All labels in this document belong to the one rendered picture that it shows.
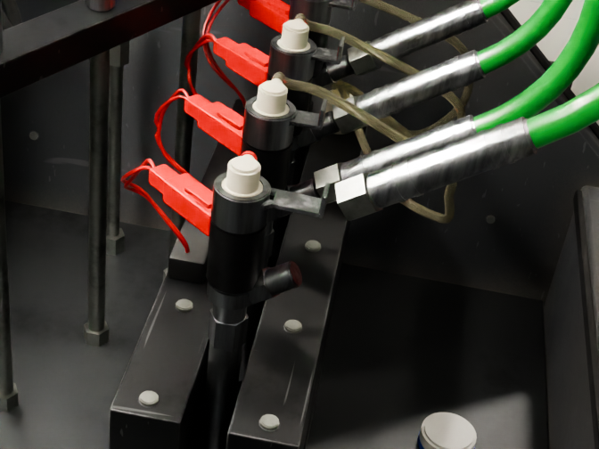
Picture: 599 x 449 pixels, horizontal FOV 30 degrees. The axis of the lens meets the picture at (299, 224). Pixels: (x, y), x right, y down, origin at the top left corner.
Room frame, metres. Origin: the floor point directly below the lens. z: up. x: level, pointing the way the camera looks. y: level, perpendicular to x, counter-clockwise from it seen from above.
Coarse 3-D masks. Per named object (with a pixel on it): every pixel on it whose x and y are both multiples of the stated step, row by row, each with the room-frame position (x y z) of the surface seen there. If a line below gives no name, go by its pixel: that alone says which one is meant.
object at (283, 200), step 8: (272, 192) 0.45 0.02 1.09; (280, 192) 0.45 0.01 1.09; (288, 192) 0.46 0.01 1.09; (272, 200) 0.45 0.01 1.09; (280, 200) 0.45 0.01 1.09; (288, 200) 0.45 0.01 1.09; (296, 200) 0.45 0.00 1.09; (304, 200) 0.45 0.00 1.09; (312, 200) 0.45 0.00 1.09; (320, 200) 0.45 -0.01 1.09; (264, 208) 0.44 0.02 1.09; (280, 208) 0.44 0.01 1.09; (288, 208) 0.44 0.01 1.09; (296, 208) 0.44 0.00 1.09; (304, 208) 0.44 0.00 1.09; (312, 208) 0.45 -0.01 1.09; (320, 216) 0.44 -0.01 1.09
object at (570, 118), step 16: (576, 96) 0.44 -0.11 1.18; (592, 96) 0.43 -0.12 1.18; (544, 112) 0.44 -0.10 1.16; (560, 112) 0.44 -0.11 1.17; (576, 112) 0.43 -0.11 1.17; (592, 112) 0.43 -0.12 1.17; (528, 128) 0.44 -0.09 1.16; (544, 128) 0.43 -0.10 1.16; (560, 128) 0.43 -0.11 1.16; (576, 128) 0.43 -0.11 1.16; (544, 144) 0.43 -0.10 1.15
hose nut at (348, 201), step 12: (348, 180) 0.45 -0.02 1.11; (360, 180) 0.44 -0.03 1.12; (336, 192) 0.44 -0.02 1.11; (348, 192) 0.44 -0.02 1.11; (360, 192) 0.44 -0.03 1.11; (348, 204) 0.44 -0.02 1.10; (360, 204) 0.44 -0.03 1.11; (372, 204) 0.44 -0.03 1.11; (348, 216) 0.44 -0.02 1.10; (360, 216) 0.44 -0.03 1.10
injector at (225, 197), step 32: (224, 192) 0.44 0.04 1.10; (224, 224) 0.44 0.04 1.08; (256, 224) 0.44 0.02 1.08; (224, 256) 0.44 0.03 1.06; (256, 256) 0.44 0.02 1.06; (224, 288) 0.44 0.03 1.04; (256, 288) 0.44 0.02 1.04; (288, 288) 0.44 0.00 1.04; (224, 320) 0.44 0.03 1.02; (224, 352) 0.44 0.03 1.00; (224, 384) 0.44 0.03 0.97; (224, 416) 0.44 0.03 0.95; (224, 448) 0.44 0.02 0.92
